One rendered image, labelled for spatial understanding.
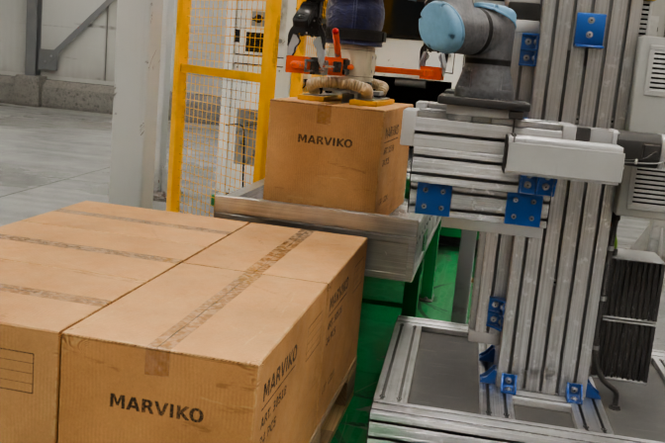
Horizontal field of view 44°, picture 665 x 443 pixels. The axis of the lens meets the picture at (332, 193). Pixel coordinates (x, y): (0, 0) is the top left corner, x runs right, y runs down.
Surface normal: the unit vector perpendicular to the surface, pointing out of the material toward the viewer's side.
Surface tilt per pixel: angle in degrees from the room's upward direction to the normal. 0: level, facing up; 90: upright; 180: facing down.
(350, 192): 90
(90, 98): 90
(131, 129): 90
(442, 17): 97
